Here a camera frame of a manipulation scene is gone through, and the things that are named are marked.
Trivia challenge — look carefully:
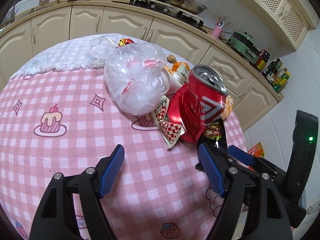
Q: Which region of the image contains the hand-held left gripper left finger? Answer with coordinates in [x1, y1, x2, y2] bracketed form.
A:
[29, 144, 125, 240]

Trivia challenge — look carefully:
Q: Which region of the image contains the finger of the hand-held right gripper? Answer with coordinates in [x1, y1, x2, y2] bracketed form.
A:
[228, 145, 288, 188]

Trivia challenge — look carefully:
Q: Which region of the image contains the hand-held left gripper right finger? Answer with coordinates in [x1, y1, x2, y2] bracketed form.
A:
[197, 144, 293, 240]

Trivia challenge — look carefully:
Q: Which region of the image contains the black foil wrapper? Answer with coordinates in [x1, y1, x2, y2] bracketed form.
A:
[197, 119, 229, 155]

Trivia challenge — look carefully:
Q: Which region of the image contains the large orange printed bag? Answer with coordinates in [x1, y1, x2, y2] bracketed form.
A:
[247, 142, 265, 158]

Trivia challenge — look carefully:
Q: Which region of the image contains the gold red candy wrapper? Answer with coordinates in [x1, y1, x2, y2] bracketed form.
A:
[204, 122, 222, 140]

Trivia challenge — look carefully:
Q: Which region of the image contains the pink checked tablecloth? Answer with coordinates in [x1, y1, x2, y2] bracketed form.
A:
[0, 66, 248, 240]

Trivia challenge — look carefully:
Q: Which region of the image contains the orange patterned snack packet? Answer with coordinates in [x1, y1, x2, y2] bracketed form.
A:
[220, 96, 234, 120]

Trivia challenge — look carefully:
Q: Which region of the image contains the red checkered paper wrapper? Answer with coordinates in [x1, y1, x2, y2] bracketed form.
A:
[151, 95, 187, 150]

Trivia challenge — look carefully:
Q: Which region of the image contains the yellow green oil bottle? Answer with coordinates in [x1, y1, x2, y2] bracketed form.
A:
[272, 67, 292, 93]

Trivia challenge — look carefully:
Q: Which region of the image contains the crushed red drink can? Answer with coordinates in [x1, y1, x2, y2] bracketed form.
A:
[167, 64, 228, 143]

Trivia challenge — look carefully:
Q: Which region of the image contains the dark brown bottle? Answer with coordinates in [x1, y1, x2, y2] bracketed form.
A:
[269, 61, 283, 83]

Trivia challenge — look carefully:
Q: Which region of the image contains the dark green glass bottle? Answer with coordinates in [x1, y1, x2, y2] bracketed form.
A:
[264, 58, 280, 79]

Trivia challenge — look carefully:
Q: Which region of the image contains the red label sauce bottle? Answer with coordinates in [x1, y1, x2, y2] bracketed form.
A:
[255, 47, 272, 72]

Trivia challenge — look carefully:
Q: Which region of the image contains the cream cabinet drawer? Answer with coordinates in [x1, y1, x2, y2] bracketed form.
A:
[201, 47, 253, 88]

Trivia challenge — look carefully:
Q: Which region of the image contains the white paper cup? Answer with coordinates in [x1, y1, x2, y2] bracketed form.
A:
[162, 65, 185, 95]

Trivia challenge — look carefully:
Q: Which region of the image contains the clear crumpled plastic bag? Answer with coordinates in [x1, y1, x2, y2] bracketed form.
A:
[104, 42, 172, 117]

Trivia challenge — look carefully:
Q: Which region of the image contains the green electric grill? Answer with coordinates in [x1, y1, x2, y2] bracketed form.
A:
[228, 31, 262, 64]

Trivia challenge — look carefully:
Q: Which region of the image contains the clear plastic film wrapper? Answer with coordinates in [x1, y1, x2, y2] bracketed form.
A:
[87, 35, 120, 65]

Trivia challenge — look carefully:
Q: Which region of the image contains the white checked cloth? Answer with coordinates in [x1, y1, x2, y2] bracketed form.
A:
[9, 33, 148, 80]

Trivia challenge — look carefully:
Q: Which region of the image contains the shiny gold red foil wrapper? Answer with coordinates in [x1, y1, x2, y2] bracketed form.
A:
[117, 38, 135, 47]

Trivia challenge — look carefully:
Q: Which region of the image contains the cream kitchen base cabinet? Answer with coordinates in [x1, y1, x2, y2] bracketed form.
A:
[0, 0, 285, 133]

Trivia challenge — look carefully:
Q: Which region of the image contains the steel frying pan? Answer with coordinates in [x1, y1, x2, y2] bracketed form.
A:
[167, 0, 207, 15]

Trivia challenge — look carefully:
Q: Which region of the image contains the black gas stove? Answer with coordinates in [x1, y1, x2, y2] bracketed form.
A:
[111, 0, 208, 33]

